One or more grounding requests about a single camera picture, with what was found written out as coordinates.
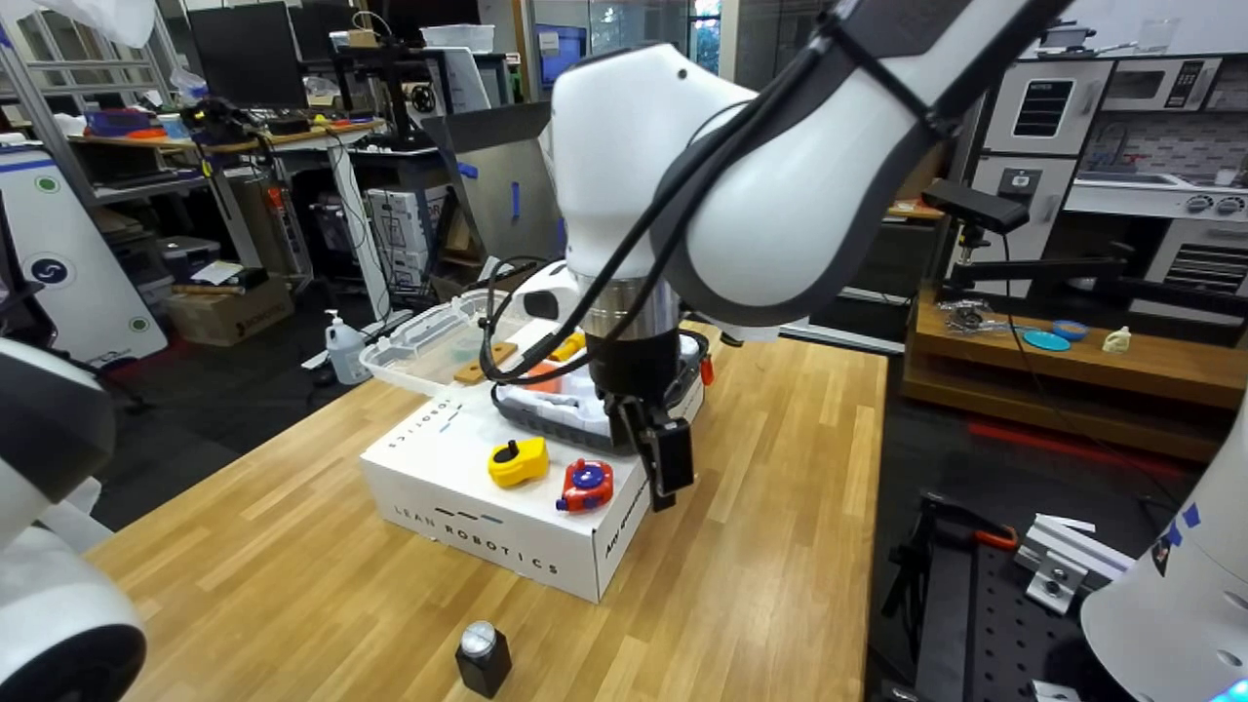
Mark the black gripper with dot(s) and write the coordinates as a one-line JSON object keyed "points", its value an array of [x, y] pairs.
{"points": [[632, 372]]}

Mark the red measuring tape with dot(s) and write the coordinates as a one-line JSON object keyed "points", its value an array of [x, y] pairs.
{"points": [[586, 489]]}

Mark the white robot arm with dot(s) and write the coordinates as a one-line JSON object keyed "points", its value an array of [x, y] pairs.
{"points": [[803, 195]]}

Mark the yellow measuring tape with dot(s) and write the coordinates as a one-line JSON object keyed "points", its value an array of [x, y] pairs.
{"points": [[517, 467]]}

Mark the white cardboard box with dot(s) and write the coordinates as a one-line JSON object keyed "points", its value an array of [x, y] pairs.
{"points": [[493, 531]]}

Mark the brown cardboard box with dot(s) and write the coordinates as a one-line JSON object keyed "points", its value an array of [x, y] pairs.
{"points": [[226, 312]]}

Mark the small orange item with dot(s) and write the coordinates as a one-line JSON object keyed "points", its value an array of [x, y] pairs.
{"points": [[547, 380]]}

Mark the small yellow block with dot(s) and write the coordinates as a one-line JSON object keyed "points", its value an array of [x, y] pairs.
{"points": [[565, 346]]}

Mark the wooden block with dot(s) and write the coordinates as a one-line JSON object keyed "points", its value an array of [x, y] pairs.
{"points": [[474, 369]]}

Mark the clear plastic bin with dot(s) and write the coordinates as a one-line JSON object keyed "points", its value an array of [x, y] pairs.
{"points": [[422, 341]]}

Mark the small black silver-topped object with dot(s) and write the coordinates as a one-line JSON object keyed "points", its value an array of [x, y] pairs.
{"points": [[481, 659]]}

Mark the grey metal panel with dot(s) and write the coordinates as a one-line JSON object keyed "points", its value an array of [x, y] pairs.
{"points": [[510, 195]]}

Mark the clear sanitizer bottle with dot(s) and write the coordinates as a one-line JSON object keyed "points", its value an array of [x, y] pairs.
{"points": [[343, 352]]}

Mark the white-legged desk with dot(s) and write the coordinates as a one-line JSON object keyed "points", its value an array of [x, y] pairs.
{"points": [[351, 209]]}

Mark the black perforated cart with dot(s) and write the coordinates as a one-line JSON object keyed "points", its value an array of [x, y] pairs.
{"points": [[998, 636]]}

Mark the blue disc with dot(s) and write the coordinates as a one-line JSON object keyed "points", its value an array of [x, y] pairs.
{"points": [[1046, 341]]}

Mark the wooden shelf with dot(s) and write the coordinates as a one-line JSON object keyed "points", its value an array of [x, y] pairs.
{"points": [[1065, 375]]}

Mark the aluminium extrusion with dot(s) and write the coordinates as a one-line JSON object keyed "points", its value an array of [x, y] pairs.
{"points": [[1075, 551]]}

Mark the small white item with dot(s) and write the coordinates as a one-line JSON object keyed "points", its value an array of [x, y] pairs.
{"points": [[1115, 341]]}

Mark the black monitor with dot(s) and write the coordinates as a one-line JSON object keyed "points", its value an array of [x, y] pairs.
{"points": [[248, 59]]}

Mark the white appliance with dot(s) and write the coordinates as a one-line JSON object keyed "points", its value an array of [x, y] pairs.
{"points": [[1143, 141]]}

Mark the white machine blue trim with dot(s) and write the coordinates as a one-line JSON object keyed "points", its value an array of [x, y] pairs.
{"points": [[70, 260]]}

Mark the white and black round device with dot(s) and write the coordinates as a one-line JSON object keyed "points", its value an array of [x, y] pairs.
{"points": [[52, 588]]}

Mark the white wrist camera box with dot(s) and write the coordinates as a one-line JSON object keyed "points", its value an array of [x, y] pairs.
{"points": [[538, 297]]}

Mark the black camera stand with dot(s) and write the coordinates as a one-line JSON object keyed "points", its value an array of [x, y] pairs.
{"points": [[989, 209]]}

